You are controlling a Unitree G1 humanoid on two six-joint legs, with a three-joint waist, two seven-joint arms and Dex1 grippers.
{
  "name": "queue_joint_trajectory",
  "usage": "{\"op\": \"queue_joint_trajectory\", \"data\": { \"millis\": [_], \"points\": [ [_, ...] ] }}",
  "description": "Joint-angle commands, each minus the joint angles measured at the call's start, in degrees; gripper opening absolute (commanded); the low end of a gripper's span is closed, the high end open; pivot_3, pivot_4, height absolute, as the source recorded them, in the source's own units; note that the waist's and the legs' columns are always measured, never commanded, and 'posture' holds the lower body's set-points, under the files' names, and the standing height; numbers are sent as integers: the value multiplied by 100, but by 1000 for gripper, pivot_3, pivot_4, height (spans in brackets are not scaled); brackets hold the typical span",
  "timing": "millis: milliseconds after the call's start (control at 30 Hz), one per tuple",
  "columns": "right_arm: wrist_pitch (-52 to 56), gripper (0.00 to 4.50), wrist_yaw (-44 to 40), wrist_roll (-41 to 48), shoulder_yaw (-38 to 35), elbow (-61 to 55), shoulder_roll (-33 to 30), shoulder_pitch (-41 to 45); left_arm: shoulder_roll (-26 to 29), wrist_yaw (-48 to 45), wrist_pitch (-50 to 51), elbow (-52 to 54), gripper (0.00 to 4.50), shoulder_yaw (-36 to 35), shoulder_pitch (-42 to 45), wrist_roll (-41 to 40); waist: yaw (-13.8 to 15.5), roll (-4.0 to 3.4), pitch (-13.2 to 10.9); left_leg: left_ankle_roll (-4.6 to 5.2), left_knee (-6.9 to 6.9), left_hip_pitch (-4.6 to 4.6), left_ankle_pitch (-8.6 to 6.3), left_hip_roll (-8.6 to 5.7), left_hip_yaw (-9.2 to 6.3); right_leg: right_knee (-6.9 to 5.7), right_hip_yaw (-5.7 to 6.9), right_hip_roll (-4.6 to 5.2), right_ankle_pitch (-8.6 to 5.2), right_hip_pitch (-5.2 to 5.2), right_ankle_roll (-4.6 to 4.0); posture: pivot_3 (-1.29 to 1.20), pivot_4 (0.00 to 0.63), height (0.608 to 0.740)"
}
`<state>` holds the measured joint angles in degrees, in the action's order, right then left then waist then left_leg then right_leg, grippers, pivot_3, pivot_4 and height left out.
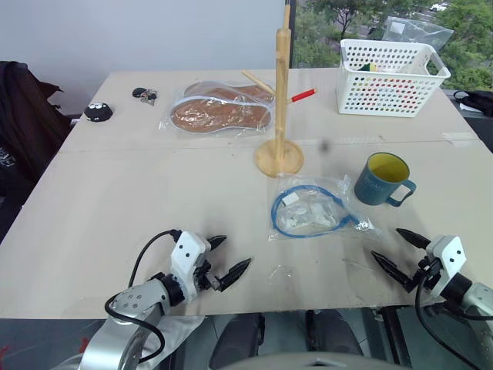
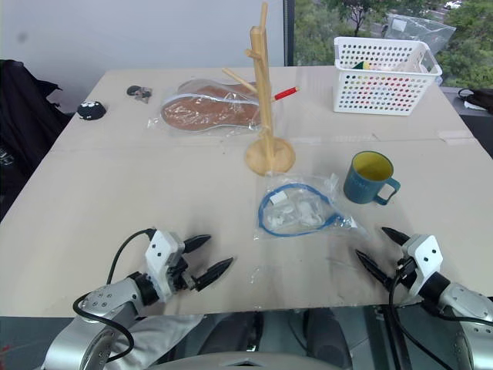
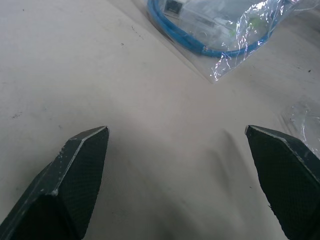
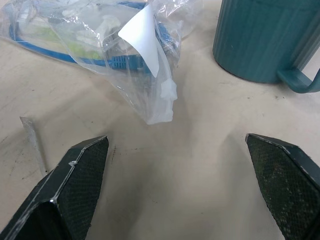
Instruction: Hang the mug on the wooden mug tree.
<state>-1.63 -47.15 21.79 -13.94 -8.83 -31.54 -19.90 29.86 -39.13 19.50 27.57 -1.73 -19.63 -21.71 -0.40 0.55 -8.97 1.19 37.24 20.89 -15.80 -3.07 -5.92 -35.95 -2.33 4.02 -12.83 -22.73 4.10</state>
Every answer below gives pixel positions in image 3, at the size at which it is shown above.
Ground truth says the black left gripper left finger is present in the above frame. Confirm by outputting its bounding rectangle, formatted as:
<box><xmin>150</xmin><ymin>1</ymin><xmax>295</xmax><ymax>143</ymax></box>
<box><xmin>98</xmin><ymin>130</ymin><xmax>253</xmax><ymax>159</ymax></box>
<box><xmin>0</xmin><ymin>125</ymin><xmax>110</xmax><ymax>240</ymax></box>

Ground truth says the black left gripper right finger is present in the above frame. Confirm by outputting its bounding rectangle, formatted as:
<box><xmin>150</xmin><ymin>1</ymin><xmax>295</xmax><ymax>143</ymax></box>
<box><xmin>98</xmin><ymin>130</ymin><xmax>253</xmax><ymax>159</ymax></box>
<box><xmin>244</xmin><ymin>124</ymin><xmax>320</xmax><ymax>240</ymax></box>

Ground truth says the small clear plastic wrapper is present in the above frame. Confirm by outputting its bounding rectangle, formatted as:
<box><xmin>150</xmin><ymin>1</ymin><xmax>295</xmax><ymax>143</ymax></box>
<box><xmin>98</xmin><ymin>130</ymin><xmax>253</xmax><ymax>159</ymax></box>
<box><xmin>282</xmin><ymin>101</ymin><xmax>320</xmax><ymax>158</ymax></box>

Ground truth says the clear plastic bag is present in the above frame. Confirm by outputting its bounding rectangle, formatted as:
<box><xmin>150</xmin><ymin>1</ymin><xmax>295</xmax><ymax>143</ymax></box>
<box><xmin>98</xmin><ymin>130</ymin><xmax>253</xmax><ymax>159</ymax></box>
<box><xmin>136</xmin><ymin>0</ymin><xmax>320</xmax><ymax>84</ymax></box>

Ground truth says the blue network cable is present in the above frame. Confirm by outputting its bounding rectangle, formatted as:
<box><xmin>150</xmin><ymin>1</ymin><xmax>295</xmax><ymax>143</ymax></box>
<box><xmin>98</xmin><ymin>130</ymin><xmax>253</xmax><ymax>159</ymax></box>
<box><xmin>146</xmin><ymin>0</ymin><xmax>273</xmax><ymax>58</ymax></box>

